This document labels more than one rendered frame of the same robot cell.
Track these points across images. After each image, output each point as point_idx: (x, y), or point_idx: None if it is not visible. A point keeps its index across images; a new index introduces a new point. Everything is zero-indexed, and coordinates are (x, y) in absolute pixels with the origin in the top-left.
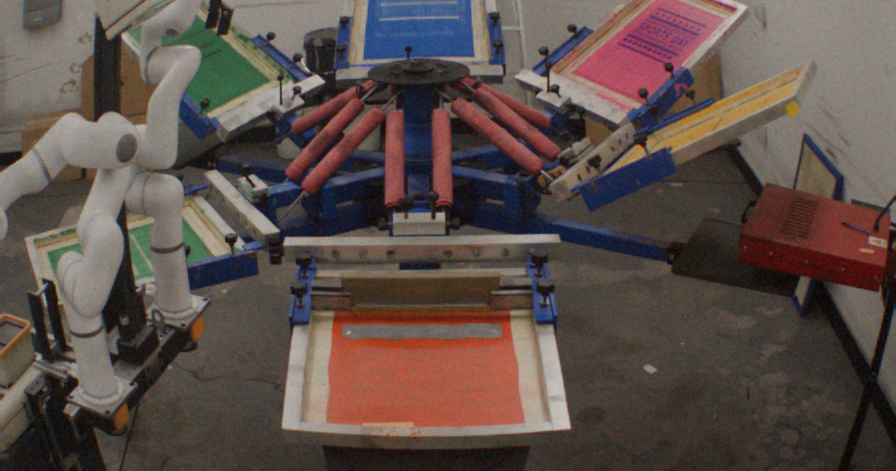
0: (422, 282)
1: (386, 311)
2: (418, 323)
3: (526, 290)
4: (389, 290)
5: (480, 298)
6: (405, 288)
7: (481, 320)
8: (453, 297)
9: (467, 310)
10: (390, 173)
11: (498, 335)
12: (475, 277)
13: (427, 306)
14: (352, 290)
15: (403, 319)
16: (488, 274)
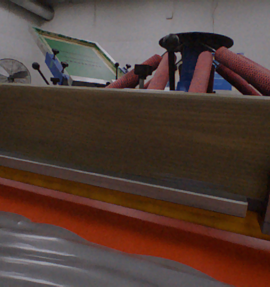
0: (66, 102)
1: (4, 173)
2: (32, 216)
3: None
4: (0, 118)
5: (226, 179)
6: (30, 115)
7: (220, 260)
8: (141, 160)
9: (180, 212)
10: (151, 82)
11: None
12: (219, 99)
13: (65, 171)
14: None
15: (20, 197)
16: (268, 96)
